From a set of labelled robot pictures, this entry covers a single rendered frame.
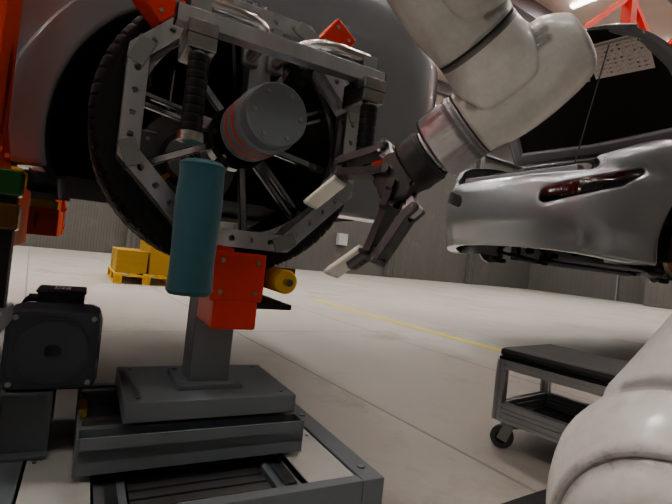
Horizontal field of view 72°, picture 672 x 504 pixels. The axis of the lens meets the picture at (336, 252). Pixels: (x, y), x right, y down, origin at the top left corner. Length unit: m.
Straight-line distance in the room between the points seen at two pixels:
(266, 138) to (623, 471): 0.81
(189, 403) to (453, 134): 0.83
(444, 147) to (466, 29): 0.13
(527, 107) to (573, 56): 0.07
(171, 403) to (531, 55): 0.95
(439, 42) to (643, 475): 0.46
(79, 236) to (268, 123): 12.85
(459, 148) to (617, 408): 0.40
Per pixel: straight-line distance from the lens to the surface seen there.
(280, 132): 0.94
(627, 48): 4.13
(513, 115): 0.59
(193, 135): 0.81
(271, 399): 1.20
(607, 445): 0.26
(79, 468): 1.13
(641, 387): 0.29
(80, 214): 13.70
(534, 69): 0.58
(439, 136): 0.60
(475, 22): 0.57
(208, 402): 1.15
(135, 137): 1.02
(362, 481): 1.18
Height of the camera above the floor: 0.59
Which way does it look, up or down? 1 degrees up
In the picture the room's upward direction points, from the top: 6 degrees clockwise
